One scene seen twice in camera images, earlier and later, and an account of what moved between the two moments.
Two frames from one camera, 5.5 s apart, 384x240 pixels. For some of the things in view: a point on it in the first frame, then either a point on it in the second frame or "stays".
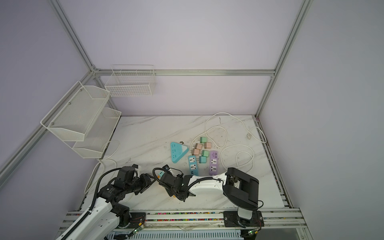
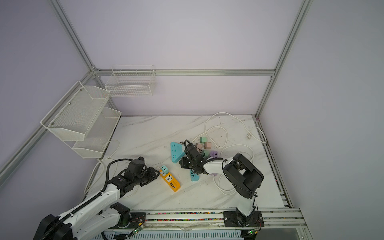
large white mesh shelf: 72,117 stays
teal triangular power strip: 177,150 stays
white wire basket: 131,80 stays
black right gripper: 168,192 to 183,165
